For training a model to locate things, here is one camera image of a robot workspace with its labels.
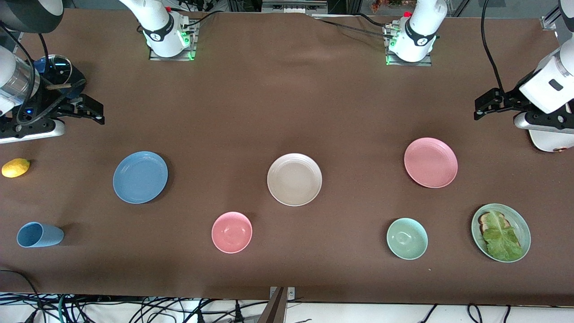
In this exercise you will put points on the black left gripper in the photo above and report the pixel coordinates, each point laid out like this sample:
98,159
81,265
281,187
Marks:
509,99

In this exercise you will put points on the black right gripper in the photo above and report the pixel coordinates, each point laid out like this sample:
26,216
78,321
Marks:
57,98

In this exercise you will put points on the pink plate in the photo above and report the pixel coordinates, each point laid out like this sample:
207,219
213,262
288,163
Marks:
430,162

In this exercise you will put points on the blue plate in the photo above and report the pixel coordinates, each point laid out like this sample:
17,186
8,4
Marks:
140,177

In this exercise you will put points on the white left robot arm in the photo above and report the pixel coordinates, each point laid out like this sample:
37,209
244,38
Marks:
421,27

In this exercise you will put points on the white toaster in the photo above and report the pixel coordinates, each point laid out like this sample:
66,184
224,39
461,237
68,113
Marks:
549,141

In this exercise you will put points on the yellow lemon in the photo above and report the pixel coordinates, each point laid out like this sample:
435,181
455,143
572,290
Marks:
15,168

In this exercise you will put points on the aluminium profile bar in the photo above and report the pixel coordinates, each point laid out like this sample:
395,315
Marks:
550,20

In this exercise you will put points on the toasted bread slice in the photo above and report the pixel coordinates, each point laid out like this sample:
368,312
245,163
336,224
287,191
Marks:
483,219

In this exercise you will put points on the mint green plate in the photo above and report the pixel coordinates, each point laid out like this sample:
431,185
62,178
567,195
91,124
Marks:
515,220

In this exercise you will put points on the blue cup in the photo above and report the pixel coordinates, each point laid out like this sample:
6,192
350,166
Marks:
42,235

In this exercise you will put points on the green lettuce leaf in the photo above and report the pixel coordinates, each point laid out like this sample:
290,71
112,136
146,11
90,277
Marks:
502,242

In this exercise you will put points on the orange artificial flowers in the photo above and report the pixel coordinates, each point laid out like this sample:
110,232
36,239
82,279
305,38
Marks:
388,3

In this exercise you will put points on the mint green bowl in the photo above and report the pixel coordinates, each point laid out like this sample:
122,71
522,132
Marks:
407,238

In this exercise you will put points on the pink bowl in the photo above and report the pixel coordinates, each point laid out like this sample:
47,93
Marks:
232,232

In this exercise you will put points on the beige plate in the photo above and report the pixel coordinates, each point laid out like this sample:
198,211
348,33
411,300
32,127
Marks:
294,179

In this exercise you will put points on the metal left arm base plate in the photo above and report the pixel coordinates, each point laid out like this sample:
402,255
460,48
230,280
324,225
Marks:
408,63

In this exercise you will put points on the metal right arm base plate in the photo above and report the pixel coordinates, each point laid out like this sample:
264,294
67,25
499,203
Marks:
172,58

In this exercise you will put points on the aluminium frame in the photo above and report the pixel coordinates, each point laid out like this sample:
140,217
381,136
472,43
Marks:
293,6

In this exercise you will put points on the small metal bracket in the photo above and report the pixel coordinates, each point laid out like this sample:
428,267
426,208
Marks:
291,294

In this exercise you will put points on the dark camera stand pole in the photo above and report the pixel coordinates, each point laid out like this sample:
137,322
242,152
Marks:
276,309

